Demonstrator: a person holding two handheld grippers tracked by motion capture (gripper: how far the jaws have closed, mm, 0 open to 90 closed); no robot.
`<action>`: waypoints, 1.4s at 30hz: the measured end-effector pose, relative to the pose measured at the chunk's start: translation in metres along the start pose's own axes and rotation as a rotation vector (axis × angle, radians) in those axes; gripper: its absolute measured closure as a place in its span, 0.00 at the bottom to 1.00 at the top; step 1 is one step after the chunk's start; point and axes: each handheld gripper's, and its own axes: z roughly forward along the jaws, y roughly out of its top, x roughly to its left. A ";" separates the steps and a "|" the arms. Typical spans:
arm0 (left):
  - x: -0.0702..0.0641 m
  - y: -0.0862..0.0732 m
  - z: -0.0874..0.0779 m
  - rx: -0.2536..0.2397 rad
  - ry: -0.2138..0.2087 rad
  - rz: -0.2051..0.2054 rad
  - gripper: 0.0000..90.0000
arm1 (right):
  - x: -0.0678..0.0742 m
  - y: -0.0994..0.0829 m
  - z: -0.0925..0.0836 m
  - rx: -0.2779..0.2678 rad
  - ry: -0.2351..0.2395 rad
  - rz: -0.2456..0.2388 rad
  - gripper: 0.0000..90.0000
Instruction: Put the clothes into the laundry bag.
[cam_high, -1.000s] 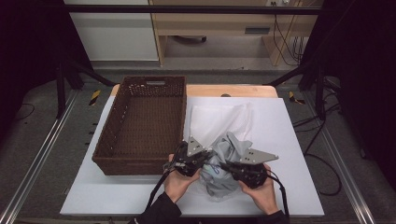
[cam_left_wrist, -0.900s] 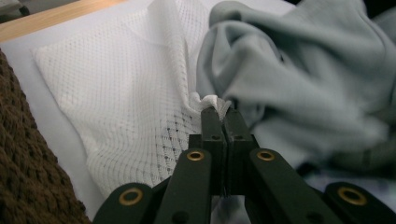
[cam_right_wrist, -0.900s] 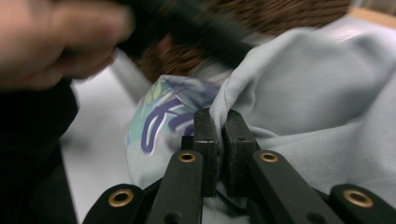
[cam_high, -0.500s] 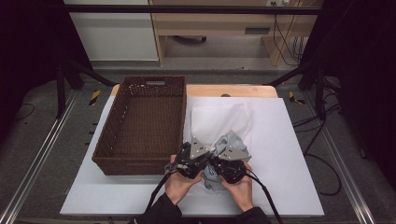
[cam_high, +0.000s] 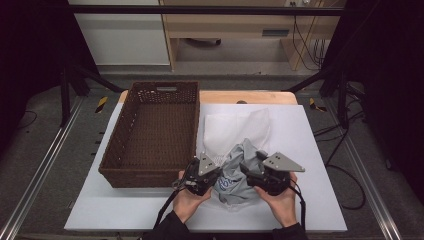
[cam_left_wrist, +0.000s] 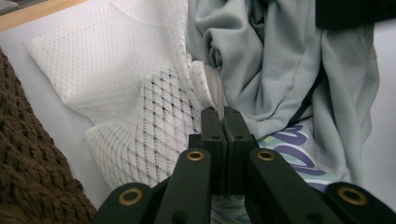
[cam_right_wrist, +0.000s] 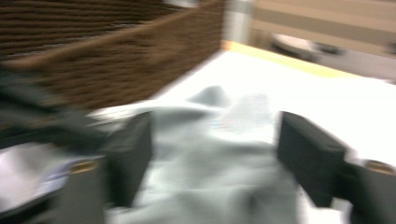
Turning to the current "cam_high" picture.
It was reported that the black metal stand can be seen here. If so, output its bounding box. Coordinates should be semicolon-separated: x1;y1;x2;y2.
59;64;126;128
283;66;351;129

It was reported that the grey printed garment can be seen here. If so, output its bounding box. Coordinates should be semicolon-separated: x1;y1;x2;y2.
213;138;269;207

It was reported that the black curtain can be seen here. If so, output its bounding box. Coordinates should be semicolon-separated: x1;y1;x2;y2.
0;0;98;158
319;0;424;201

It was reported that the white cabinet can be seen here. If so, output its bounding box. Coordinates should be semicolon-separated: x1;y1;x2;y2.
68;0;171;66

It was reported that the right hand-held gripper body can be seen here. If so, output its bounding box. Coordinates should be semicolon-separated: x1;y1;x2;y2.
246;152;306;197

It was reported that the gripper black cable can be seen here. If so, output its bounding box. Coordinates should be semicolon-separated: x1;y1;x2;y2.
153;186;188;231
289;184;307;231

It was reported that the person's right hand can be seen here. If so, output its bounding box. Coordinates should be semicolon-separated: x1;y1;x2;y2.
253;171;299;228

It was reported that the yellow black tape strip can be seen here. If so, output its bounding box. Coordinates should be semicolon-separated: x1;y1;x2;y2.
94;96;109;114
308;97;328;113

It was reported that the aluminium floor rail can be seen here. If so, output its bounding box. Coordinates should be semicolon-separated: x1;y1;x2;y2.
0;96;84;240
324;99;404;240

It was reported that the black hanging cable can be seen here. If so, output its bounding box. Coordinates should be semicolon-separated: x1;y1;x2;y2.
292;14;326;71

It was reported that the yellow hanging cable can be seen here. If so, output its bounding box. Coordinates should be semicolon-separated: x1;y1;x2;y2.
300;6;322;63

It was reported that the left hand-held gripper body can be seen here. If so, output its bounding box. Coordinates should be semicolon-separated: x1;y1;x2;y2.
171;151;223;197

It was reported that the black horizontal frame bar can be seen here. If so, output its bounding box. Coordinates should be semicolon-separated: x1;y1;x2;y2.
66;4;344;16

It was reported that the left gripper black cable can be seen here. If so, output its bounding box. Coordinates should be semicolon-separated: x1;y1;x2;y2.
153;186;188;231

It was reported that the brown woven basket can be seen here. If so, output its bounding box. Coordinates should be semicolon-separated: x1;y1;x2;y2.
98;80;201;189

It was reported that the person's left hand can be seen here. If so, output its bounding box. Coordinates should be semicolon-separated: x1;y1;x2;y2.
173;170;213;224

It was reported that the thin black floor cable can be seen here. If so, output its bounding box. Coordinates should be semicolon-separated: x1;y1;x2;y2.
16;109;38;131

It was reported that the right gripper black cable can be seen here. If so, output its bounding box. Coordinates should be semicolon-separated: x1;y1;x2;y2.
289;184;307;231

